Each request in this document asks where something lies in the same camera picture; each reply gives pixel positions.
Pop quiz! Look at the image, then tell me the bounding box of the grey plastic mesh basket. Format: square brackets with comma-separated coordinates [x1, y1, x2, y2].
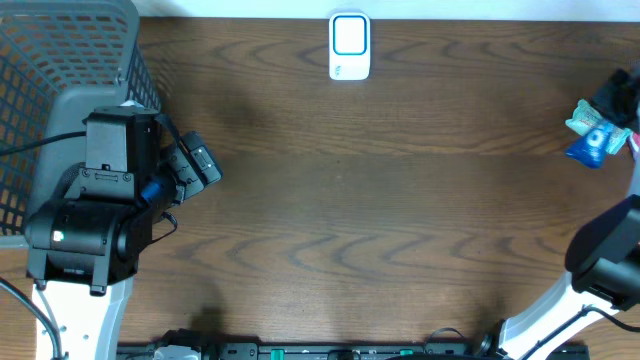
[1, 0, 161, 249]

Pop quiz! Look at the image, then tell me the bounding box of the red purple snack bag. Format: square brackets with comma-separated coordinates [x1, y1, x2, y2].
[629, 133, 640, 161]

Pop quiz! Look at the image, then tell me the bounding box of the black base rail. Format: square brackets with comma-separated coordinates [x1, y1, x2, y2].
[115, 341, 591, 360]

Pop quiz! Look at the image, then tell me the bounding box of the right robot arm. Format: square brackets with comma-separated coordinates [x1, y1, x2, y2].
[477, 67, 639, 359]

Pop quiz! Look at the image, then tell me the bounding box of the white barcode scanner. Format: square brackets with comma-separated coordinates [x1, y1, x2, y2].
[328, 12, 371, 81]

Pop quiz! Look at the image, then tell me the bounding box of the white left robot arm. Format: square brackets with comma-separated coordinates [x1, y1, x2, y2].
[26, 106, 222, 359]

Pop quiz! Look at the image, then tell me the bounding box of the blue Oreo cookie pack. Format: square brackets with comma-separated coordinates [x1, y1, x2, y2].
[565, 121, 614, 169]

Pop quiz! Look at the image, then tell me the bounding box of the mint green snack packet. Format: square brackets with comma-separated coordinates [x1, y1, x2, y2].
[565, 99, 632, 155]

